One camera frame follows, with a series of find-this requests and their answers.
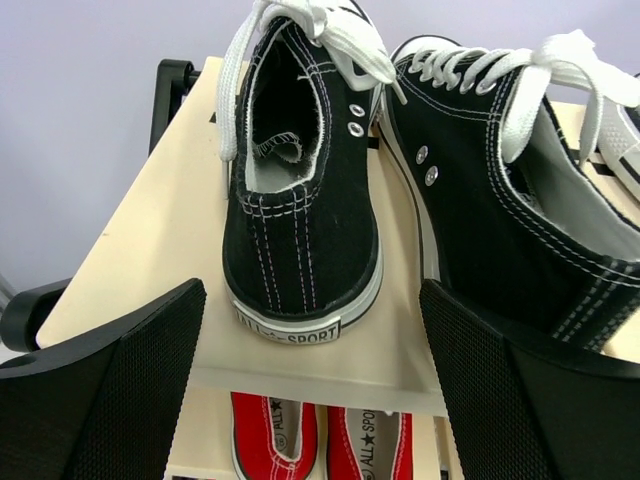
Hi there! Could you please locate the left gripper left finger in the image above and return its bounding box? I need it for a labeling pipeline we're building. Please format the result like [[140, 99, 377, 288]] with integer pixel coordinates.
[[1, 278, 206, 479]]

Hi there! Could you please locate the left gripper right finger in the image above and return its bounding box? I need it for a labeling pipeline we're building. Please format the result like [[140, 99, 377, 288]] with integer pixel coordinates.
[[420, 279, 639, 479]]

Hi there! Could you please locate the green sneaker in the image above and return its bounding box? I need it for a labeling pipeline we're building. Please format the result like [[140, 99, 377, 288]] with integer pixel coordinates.
[[598, 100, 640, 199]]

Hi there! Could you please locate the sideways black sneaker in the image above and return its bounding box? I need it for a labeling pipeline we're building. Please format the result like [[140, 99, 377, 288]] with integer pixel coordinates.
[[216, 1, 397, 346]]

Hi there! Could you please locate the beige black shoe shelf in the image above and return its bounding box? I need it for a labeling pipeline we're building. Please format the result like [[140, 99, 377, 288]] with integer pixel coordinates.
[[0, 55, 640, 480]]

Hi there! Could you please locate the right red sneaker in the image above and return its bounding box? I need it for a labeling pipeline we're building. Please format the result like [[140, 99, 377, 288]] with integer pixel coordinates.
[[325, 406, 414, 480]]

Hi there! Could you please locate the red sneaker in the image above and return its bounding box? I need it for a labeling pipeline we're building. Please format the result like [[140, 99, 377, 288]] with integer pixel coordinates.
[[325, 406, 414, 480], [230, 392, 318, 480]]

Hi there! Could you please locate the left red sneaker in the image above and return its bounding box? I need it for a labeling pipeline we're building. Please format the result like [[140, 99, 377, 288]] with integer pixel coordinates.
[[230, 392, 318, 480]]

